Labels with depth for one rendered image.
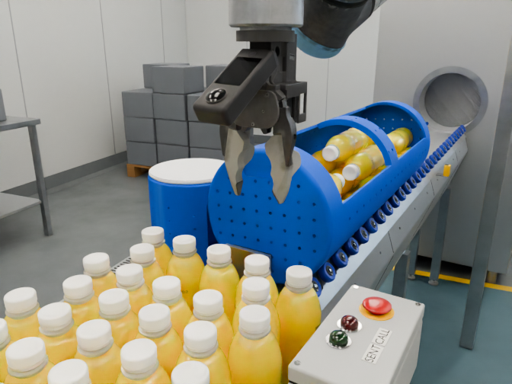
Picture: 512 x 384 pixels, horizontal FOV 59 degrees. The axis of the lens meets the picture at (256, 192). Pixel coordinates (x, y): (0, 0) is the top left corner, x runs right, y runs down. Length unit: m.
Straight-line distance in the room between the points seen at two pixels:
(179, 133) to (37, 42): 1.54
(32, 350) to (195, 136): 4.14
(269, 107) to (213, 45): 6.20
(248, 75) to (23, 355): 0.39
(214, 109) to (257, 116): 0.09
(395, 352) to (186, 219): 0.94
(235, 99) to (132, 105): 4.52
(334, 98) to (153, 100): 2.48
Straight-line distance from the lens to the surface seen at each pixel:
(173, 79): 4.67
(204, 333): 0.55
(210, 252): 0.73
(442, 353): 2.48
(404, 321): 0.61
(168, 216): 1.40
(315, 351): 0.54
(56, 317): 0.63
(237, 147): 0.59
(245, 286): 0.64
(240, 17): 0.55
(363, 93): 6.07
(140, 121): 4.97
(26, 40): 4.80
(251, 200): 0.90
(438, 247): 2.93
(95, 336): 0.57
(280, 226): 0.88
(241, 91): 0.50
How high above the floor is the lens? 1.43
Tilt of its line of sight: 18 degrees down
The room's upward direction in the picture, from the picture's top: straight up
